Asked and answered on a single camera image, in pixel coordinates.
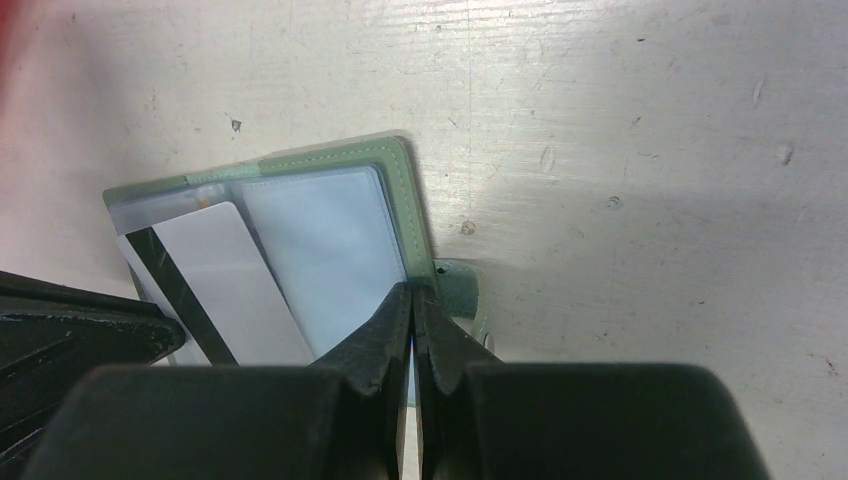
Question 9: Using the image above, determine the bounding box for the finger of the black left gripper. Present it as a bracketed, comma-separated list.
[1, 272, 186, 464]

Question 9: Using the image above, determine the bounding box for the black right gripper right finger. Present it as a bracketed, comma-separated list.
[412, 287, 768, 479]

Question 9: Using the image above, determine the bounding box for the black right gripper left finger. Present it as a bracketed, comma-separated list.
[23, 283, 412, 479]

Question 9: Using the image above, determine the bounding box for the white stripe card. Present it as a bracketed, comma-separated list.
[117, 202, 314, 366]

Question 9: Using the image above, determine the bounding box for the green leather card holder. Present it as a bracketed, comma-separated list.
[103, 136, 494, 361]

